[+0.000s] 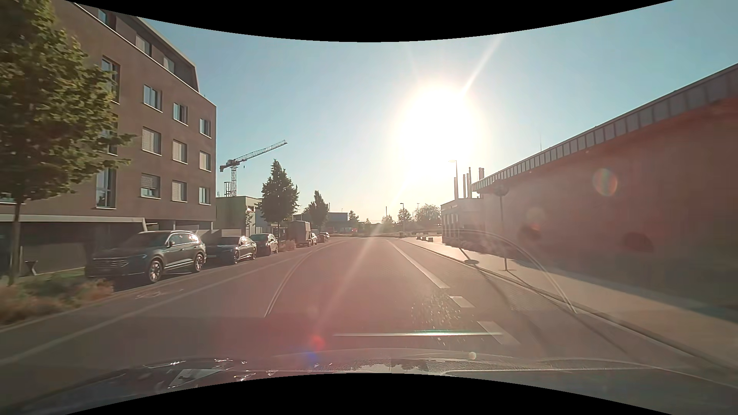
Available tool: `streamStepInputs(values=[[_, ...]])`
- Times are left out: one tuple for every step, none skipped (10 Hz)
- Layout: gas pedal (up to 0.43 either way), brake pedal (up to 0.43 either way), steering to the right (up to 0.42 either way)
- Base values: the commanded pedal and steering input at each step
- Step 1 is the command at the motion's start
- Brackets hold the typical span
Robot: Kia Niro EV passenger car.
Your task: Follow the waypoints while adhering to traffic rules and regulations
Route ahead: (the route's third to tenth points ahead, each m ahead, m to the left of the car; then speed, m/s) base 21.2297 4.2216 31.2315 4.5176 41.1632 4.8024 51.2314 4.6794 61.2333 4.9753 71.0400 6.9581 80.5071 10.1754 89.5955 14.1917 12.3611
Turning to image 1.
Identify grey asphalt road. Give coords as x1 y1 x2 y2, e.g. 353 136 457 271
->
0 235 733 404

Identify small grey building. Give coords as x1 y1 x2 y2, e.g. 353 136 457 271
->
440 198 484 246

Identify round road sign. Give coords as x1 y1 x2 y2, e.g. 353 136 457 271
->
492 180 511 272

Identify pale pavement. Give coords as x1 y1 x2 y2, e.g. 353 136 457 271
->
402 235 738 370

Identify row of chimneys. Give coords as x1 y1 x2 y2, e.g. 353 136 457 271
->
452 166 485 199

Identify distant trees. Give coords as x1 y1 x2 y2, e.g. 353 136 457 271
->
346 203 442 234

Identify brown multi-storey building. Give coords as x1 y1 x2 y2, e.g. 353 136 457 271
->
0 0 218 277

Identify road markings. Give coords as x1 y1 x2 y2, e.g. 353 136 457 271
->
0 237 521 366

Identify construction crane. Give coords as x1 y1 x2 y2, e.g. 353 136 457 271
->
219 139 288 198

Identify low pale building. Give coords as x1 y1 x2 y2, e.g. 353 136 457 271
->
216 196 272 236

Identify red brick hall building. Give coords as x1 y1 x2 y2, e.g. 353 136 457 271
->
472 63 738 289

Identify dark van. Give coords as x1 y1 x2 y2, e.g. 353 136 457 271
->
286 220 312 247

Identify dark conifer tree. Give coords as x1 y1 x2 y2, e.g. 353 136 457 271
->
258 159 300 238

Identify dark leafy tree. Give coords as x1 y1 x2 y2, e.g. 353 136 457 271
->
304 190 331 232

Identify car's own bonnet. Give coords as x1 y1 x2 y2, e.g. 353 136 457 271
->
12 347 738 415

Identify leafy street tree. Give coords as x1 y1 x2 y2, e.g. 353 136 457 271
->
0 0 136 286

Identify dark grey SUV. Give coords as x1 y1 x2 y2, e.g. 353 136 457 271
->
85 230 207 284

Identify dark blue car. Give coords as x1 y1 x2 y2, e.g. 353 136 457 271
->
205 235 258 265

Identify planted verge strip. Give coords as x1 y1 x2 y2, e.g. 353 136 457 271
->
0 269 116 326

